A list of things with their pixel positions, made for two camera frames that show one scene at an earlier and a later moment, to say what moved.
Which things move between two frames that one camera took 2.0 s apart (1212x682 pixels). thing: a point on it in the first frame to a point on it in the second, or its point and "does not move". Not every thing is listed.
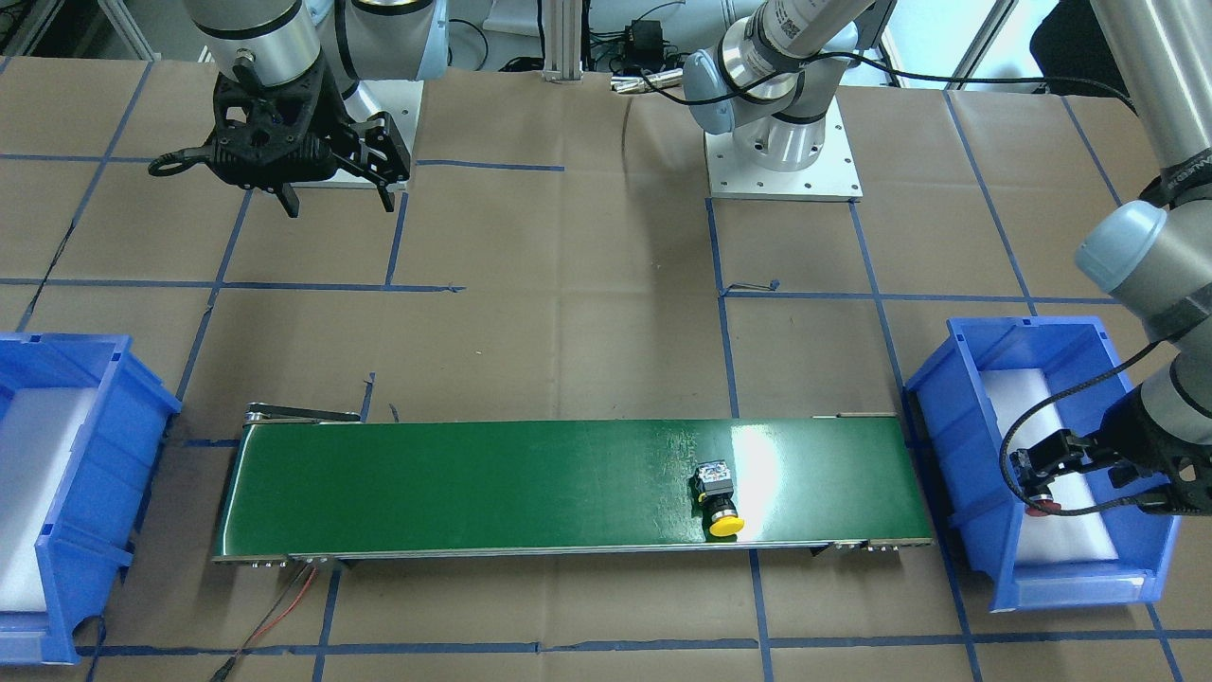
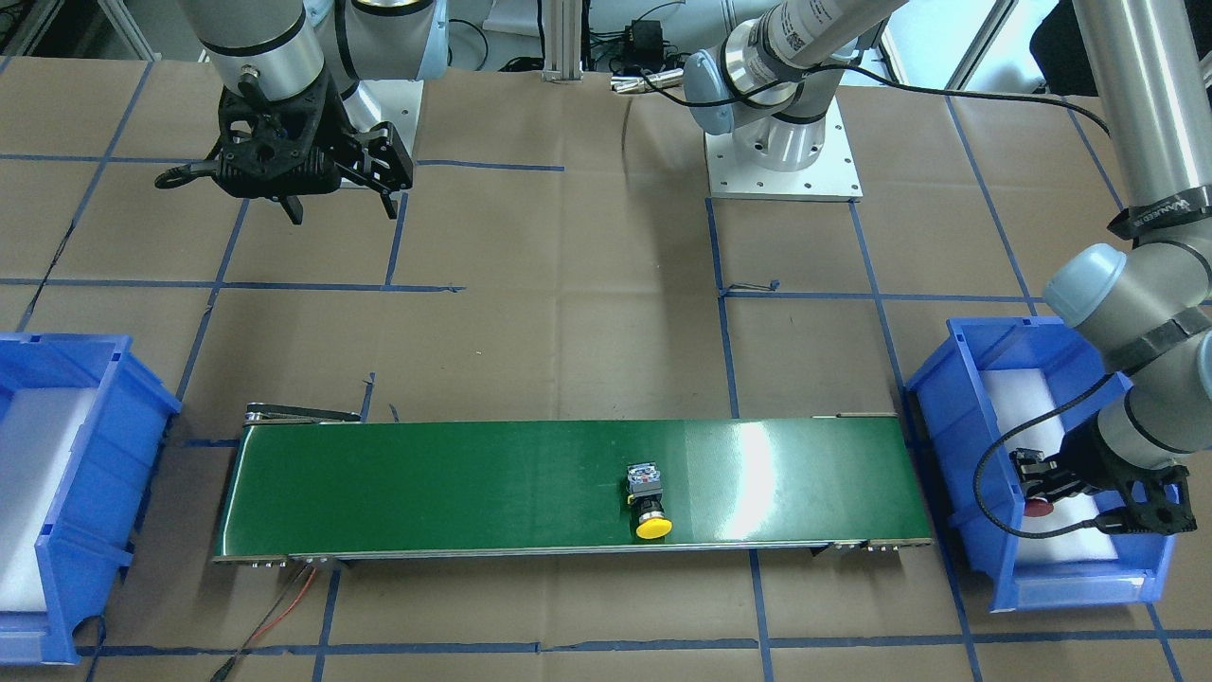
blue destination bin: [90, 531] does not move
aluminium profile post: [562, 27] does not move
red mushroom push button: [1044, 500] does not move
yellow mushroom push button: [713, 480] to [645, 494]
